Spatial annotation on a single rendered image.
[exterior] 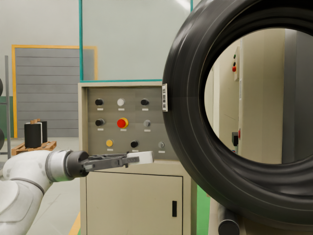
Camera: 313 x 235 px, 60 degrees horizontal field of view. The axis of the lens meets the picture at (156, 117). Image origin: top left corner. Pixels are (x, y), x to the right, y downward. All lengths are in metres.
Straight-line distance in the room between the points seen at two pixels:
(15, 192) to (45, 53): 9.37
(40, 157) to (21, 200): 0.14
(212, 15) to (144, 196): 0.93
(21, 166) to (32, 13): 9.76
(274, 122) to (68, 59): 9.13
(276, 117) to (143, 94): 0.62
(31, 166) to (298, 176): 0.76
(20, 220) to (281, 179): 0.71
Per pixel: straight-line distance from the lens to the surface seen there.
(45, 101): 9.91
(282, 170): 0.91
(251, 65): 0.96
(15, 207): 0.75
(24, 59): 10.22
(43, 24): 10.30
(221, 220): 0.65
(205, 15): 0.61
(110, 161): 0.73
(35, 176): 0.82
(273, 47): 0.98
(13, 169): 0.86
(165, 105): 0.60
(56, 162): 0.80
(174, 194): 1.28
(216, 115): 3.99
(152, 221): 1.35
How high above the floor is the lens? 1.17
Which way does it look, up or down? 3 degrees down
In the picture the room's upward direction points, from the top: straight up
